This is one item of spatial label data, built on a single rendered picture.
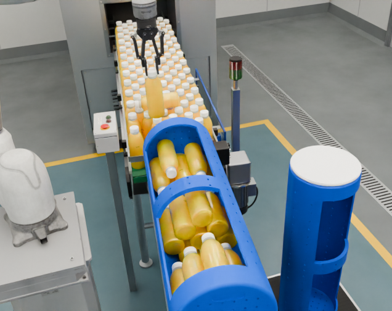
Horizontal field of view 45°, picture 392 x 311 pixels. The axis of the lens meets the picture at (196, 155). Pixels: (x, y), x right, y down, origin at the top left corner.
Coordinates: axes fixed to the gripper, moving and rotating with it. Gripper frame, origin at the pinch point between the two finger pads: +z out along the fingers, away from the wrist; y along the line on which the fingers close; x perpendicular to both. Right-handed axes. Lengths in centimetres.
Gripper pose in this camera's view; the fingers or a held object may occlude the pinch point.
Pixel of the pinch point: (151, 66)
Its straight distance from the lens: 195.7
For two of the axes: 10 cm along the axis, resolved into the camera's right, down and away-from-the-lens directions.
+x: -2.2, -5.5, 8.1
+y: 9.7, -1.7, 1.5
